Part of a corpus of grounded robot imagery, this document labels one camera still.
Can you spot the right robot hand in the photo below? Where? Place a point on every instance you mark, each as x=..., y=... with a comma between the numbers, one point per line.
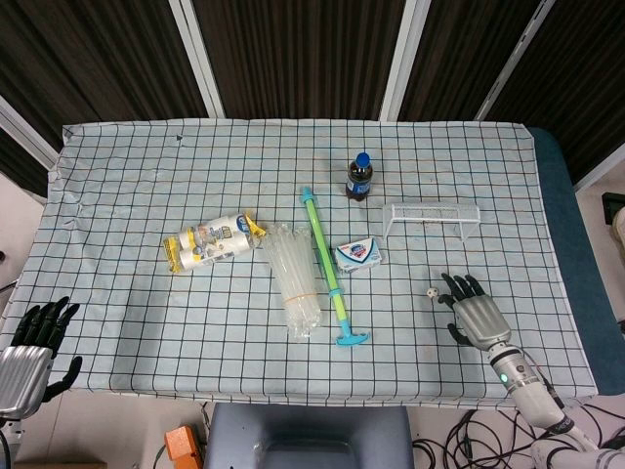
x=478, y=316

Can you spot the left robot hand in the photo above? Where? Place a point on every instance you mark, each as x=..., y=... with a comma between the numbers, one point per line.
x=30, y=342

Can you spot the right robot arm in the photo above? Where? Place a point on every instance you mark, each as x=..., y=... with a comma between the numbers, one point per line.
x=542, y=396

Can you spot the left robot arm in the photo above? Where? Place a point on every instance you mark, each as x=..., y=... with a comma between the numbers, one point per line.
x=7, y=442

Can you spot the white miniature soccer goal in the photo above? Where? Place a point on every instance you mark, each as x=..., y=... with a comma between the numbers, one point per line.
x=429, y=215

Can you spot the small white die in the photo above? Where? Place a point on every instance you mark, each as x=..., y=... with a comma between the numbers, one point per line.
x=432, y=292

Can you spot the checkered white tablecloth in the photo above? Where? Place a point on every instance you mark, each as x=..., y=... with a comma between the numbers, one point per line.
x=146, y=317

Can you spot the white soap box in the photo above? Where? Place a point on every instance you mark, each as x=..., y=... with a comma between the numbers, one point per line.
x=359, y=255

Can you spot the green and blue water pump toy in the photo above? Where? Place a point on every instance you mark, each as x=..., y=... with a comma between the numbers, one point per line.
x=324, y=259

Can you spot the cola bottle with blue cap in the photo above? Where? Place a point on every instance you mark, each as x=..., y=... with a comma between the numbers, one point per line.
x=359, y=178

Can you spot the orange box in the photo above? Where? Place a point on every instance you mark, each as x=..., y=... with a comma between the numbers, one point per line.
x=181, y=447

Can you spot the bundle of clear plastic tubes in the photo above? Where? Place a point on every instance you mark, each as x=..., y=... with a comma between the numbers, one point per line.
x=293, y=281

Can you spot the yellow pack of white rolls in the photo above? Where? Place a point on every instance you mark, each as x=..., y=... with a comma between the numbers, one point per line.
x=215, y=242

